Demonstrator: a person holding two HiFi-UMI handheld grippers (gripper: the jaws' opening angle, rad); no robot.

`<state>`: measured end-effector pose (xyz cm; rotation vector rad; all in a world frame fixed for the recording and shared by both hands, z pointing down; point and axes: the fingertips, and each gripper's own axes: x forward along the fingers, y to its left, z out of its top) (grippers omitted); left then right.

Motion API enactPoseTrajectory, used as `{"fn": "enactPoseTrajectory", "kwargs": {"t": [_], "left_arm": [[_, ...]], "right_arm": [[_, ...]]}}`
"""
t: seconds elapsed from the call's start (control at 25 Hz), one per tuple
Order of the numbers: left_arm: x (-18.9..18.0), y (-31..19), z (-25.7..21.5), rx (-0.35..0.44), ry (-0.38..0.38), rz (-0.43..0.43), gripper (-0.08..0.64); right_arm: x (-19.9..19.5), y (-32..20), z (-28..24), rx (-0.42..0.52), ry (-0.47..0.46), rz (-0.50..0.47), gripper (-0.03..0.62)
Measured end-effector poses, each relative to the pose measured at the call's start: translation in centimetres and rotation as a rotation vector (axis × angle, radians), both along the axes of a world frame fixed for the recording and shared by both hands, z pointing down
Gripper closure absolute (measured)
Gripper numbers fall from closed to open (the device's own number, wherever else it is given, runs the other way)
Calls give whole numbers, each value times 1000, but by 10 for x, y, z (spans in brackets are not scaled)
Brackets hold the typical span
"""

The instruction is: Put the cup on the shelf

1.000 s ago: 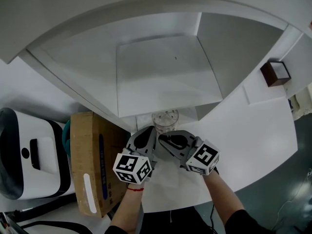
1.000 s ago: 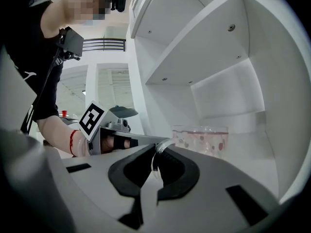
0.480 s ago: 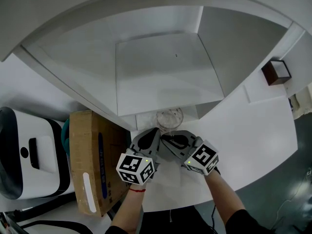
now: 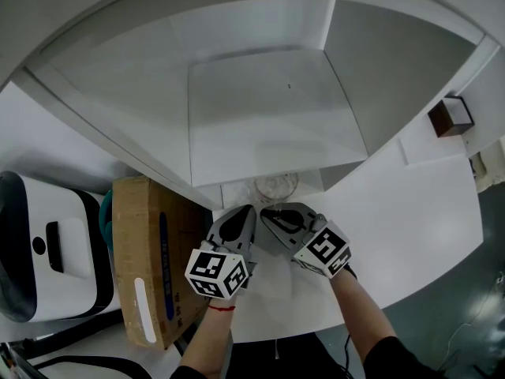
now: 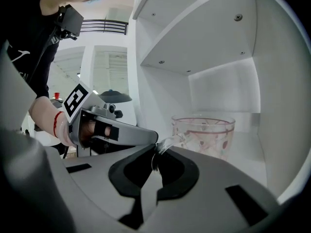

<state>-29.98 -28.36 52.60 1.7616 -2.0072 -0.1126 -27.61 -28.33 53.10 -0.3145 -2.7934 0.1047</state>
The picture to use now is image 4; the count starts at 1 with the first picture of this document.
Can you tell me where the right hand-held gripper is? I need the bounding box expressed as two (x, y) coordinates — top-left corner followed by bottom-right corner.
(260, 202), (351, 279)

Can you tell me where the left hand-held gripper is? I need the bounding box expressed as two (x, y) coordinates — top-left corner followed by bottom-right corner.
(185, 204), (260, 302)

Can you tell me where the clear patterned cup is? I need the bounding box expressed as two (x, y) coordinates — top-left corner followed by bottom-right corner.
(254, 171), (300, 205)

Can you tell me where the person's left forearm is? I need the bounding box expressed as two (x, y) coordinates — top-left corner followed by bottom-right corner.
(177, 296), (238, 379)

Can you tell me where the person's right forearm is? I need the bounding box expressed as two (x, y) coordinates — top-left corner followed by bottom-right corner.
(329, 268), (398, 365)

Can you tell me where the white desk with shelves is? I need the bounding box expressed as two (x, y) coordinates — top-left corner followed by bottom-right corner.
(0, 0), (505, 345)

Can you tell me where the flat cardboard box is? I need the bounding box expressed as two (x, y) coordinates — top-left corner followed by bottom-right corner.
(112, 175), (214, 351)

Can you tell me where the teal green round object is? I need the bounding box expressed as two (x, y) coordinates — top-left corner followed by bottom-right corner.
(98, 189), (115, 248)

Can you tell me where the person's black printed t-shirt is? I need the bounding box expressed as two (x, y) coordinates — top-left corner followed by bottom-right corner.
(169, 332), (447, 379)

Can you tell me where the large white and grey machine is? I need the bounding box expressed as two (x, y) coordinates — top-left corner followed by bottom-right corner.
(0, 171), (122, 325)

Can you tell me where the dark brown tissue box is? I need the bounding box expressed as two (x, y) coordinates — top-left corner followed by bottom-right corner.
(428, 96), (474, 137)

